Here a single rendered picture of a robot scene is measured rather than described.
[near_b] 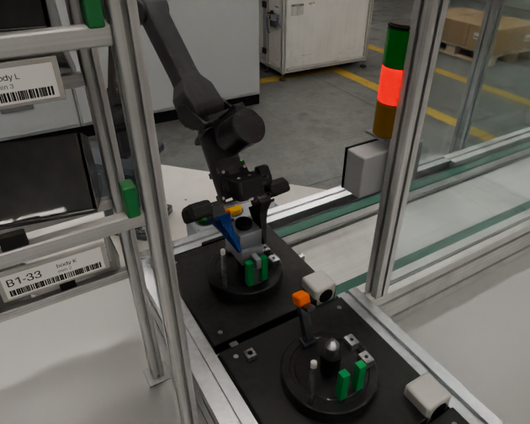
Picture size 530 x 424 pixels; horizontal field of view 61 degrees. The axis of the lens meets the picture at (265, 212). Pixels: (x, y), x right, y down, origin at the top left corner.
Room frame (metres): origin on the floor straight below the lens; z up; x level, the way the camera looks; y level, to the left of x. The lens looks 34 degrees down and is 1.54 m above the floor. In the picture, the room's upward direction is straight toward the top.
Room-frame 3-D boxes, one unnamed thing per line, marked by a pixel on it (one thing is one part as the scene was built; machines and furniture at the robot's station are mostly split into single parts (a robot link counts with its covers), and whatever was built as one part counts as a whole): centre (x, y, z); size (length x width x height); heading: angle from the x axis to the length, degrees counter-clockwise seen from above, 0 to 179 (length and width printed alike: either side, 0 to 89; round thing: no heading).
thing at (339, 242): (0.76, -0.23, 0.91); 0.84 x 0.28 x 0.10; 121
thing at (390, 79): (0.62, -0.19, 1.33); 0.05 x 0.05 x 0.05
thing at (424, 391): (0.41, -0.09, 1.01); 0.24 x 0.24 x 0.13; 31
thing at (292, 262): (0.63, 0.04, 0.96); 0.24 x 0.24 x 0.02; 31
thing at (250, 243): (0.62, 0.03, 1.06); 0.08 x 0.04 x 0.07; 31
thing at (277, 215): (0.90, -0.12, 0.91); 0.89 x 0.06 x 0.11; 121
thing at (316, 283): (0.59, -0.10, 0.97); 0.05 x 0.05 x 0.04; 31
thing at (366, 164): (0.62, -0.19, 1.29); 0.12 x 0.05 x 0.25; 121
